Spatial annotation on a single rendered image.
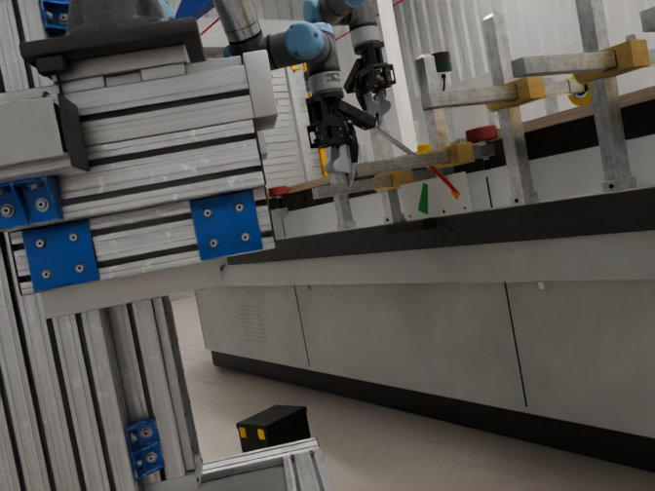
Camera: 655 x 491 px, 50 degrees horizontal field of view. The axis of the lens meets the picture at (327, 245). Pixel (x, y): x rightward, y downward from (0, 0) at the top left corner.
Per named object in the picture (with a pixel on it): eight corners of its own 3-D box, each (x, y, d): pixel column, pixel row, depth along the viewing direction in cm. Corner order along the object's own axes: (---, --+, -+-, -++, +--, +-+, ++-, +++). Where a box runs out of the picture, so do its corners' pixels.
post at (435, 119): (455, 241, 179) (422, 53, 177) (446, 241, 182) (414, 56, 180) (466, 238, 181) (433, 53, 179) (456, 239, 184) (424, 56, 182)
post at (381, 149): (395, 230, 200) (365, 62, 198) (387, 231, 203) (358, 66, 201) (404, 228, 202) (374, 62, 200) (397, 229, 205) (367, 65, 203)
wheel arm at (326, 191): (320, 201, 184) (317, 185, 183) (313, 203, 186) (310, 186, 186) (445, 179, 206) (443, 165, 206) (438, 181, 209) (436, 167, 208)
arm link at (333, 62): (292, 26, 155) (304, 34, 163) (302, 76, 156) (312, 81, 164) (327, 18, 153) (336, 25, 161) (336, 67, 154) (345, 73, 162)
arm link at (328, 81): (329, 78, 164) (348, 69, 157) (333, 97, 164) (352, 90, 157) (302, 80, 160) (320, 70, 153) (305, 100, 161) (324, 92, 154)
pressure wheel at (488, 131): (487, 169, 177) (480, 124, 177) (466, 173, 184) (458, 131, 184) (510, 165, 181) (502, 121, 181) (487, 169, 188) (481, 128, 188)
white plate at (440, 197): (470, 211, 171) (463, 171, 171) (405, 221, 193) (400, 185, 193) (472, 211, 171) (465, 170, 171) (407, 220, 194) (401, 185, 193)
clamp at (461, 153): (459, 164, 171) (456, 143, 171) (425, 171, 183) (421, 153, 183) (477, 161, 174) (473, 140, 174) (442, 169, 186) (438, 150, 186)
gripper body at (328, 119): (310, 152, 160) (300, 99, 160) (341, 148, 165) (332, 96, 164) (327, 146, 154) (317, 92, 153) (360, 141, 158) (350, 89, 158)
